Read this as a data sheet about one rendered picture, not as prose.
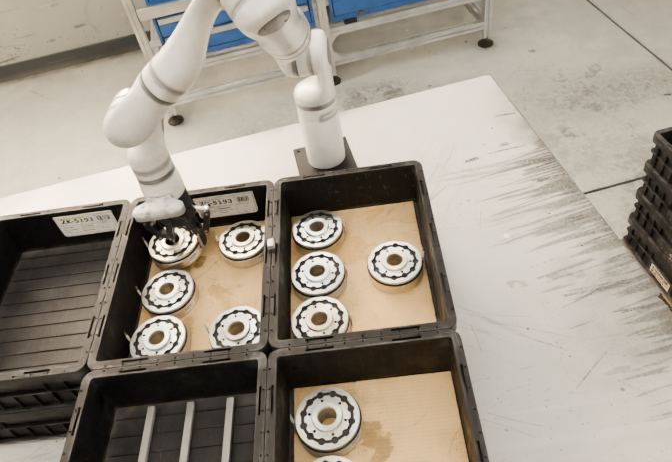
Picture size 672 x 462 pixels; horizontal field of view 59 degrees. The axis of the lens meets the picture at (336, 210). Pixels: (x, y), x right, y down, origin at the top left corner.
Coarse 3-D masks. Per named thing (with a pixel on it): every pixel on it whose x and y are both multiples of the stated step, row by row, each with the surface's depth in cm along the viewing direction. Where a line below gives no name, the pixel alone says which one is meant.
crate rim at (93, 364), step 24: (192, 192) 123; (216, 192) 122; (264, 240) 111; (120, 264) 111; (264, 264) 107; (264, 288) 103; (264, 312) 101; (96, 336) 101; (264, 336) 96; (96, 360) 97; (120, 360) 96; (144, 360) 96; (168, 360) 95
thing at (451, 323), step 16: (304, 176) 121; (320, 176) 121; (336, 176) 121; (432, 224) 108; (432, 240) 105; (272, 256) 108; (272, 272) 105; (272, 288) 102; (448, 288) 98; (272, 304) 100; (448, 304) 95; (272, 320) 98; (448, 320) 93; (272, 336) 96; (320, 336) 94; (336, 336) 94; (352, 336) 94; (368, 336) 93
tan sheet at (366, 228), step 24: (360, 216) 125; (384, 216) 124; (408, 216) 124; (360, 240) 121; (384, 240) 120; (408, 240) 119; (360, 264) 116; (360, 288) 112; (360, 312) 109; (384, 312) 108; (408, 312) 107; (432, 312) 107
